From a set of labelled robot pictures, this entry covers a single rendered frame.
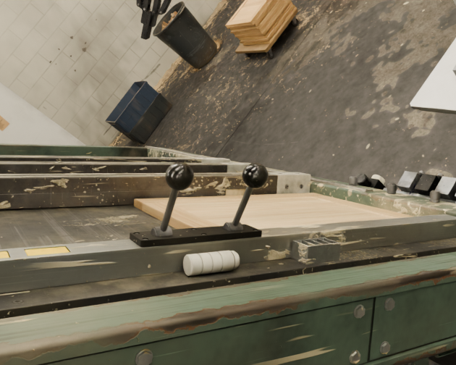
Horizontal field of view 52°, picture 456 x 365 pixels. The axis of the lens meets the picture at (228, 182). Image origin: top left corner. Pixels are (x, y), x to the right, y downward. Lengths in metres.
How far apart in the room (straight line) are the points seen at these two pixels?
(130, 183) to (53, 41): 5.26
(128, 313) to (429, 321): 0.38
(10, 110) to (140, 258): 4.32
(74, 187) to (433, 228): 0.78
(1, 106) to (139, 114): 1.46
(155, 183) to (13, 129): 3.81
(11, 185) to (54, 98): 5.27
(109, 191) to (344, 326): 0.75
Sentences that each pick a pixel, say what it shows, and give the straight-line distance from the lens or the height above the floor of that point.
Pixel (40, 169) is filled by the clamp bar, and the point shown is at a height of 1.51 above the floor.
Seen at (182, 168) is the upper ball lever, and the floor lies 1.53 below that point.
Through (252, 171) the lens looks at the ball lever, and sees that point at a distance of 0.67.
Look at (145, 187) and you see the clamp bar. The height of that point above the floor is 1.34.
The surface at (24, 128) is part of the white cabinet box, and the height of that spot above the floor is 1.15.
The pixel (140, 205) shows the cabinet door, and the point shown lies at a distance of 1.12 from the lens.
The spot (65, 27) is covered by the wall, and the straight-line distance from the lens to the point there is 6.39.
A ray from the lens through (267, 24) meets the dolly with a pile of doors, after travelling 4.47.
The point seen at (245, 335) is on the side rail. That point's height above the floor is 1.48.
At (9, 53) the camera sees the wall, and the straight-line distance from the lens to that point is 6.30.
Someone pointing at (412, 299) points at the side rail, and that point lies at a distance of 0.61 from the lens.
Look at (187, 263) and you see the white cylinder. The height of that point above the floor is 1.44.
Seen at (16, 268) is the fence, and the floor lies 1.62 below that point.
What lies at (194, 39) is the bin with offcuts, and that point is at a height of 0.31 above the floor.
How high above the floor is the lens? 1.78
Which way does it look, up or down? 29 degrees down
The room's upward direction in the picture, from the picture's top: 50 degrees counter-clockwise
